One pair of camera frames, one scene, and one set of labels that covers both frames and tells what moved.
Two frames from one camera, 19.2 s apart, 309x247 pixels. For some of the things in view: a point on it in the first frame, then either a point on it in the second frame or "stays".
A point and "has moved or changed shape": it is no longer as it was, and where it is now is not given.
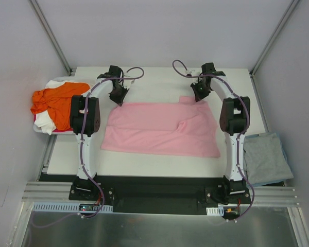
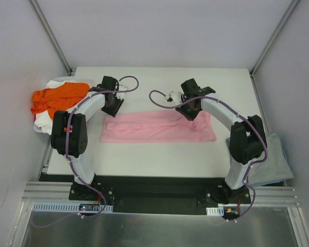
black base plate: (158, 195) stays
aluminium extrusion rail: (37, 191) stays
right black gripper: (200, 90) to (188, 111)
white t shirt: (43, 119) stays
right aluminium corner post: (292, 4) stays
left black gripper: (117, 92) to (113, 107)
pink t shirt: (187, 128) has moved or changed shape
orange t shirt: (57, 101) stays
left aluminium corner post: (51, 34) stays
